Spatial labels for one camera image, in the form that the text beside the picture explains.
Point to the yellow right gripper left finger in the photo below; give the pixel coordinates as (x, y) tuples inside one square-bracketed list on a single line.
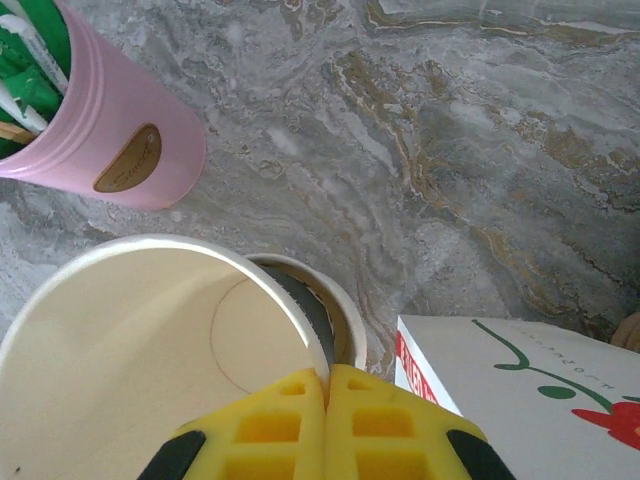
[(280, 430)]

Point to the black sleeved paper cup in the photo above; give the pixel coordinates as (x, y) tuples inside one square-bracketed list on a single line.
[(125, 325)]

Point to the white flower print paper bag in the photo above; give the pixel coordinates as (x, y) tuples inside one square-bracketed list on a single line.
[(500, 360)]

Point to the pink metal canister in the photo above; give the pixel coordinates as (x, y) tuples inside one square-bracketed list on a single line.
[(125, 100)]

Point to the stacked paper cups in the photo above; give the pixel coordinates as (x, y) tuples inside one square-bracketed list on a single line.
[(346, 303)]

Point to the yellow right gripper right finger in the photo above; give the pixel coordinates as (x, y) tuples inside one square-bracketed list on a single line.
[(390, 430)]

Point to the wooden stirrer stick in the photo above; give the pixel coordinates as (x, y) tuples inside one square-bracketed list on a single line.
[(15, 132)]

